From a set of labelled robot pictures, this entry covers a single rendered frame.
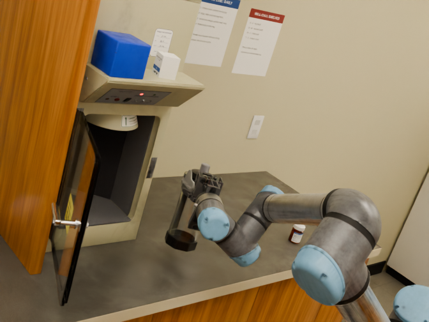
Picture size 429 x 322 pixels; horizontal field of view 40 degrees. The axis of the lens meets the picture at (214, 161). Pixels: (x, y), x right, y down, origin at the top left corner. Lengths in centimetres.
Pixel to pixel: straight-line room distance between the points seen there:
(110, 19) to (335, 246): 80
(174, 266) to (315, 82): 140
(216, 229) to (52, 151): 45
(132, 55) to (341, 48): 167
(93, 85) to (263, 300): 101
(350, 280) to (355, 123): 222
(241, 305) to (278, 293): 19
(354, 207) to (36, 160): 83
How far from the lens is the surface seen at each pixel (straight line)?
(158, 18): 162
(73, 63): 142
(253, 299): 205
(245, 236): 151
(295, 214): 140
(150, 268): 180
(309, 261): 115
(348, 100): 320
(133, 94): 155
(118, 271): 175
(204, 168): 176
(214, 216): 144
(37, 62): 158
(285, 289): 217
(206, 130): 251
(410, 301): 154
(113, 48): 145
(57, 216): 140
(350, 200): 122
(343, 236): 117
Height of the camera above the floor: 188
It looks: 20 degrees down
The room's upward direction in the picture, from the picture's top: 17 degrees clockwise
